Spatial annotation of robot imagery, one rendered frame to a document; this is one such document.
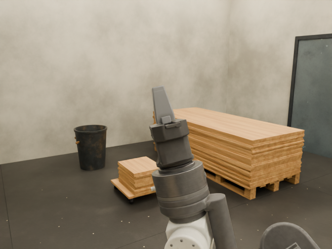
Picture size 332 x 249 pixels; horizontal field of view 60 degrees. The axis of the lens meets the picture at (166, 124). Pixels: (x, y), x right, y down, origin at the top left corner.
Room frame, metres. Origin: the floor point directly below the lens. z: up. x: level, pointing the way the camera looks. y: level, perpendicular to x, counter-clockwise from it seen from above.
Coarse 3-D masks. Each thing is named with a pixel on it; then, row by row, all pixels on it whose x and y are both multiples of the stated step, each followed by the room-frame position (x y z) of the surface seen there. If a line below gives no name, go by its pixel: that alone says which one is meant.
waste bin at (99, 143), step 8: (80, 128) 4.64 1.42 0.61; (88, 128) 4.74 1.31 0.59; (96, 128) 4.76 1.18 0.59; (104, 128) 4.66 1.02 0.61; (80, 136) 4.31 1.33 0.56; (88, 136) 4.28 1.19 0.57; (96, 136) 4.32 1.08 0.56; (104, 136) 4.46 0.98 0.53; (80, 144) 4.33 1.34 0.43; (88, 144) 4.29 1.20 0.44; (96, 144) 4.33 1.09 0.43; (104, 144) 4.46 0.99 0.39; (80, 152) 4.35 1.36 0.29; (88, 152) 4.30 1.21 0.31; (96, 152) 4.34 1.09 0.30; (104, 152) 4.48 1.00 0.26; (80, 160) 4.38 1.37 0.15; (88, 160) 4.31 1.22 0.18; (96, 160) 4.34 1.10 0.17; (104, 160) 4.49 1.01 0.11; (88, 168) 4.32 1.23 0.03; (96, 168) 4.35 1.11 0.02
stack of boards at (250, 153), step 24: (192, 120) 4.52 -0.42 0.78; (216, 120) 4.52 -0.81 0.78; (240, 120) 4.52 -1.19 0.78; (192, 144) 4.31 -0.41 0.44; (216, 144) 3.87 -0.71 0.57; (240, 144) 3.46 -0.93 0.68; (264, 144) 3.41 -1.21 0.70; (288, 144) 3.66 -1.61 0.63; (216, 168) 3.83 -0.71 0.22; (240, 168) 3.45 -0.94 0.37; (264, 168) 3.46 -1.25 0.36; (288, 168) 3.69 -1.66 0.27; (240, 192) 3.49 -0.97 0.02
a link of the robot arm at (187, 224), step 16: (208, 192) 0.44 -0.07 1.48; (160, 208) 0.44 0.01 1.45; (176, 208) 0.41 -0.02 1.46; (192, 208) 0.41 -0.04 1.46; (208, 208) 0.42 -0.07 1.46; (224, 208) 0.42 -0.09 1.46; (176, 224) 0.42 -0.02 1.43; (192, 224) 0.41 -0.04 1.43; (208, 224) 0.43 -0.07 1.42; (224, 224) 0.41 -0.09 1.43; (176, 240) 0.39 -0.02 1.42; (192, 240) 0.38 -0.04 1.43; (208, 240) 0.41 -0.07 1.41; (224, 240) 0.41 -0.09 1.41
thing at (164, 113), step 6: (156, 90) 0.47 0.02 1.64; (162, 90) 0.47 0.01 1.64; (156, 96) 0.47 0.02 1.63; (162, 96) 0.47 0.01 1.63; (156, 102) 0.47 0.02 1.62; (162, 102) 0.47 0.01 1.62; (168, 102) 0.47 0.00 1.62; (156, 108) 0.46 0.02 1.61; (162, 108) 0.47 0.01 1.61; (168, 108) 0.47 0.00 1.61; (156, 114) 0.46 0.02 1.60; (162, 114) 0.46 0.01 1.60; (168, 114) 0.46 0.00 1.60; (156, 120) 0.46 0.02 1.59; (162, 120) 0.46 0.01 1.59; (168, 120) 0.46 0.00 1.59
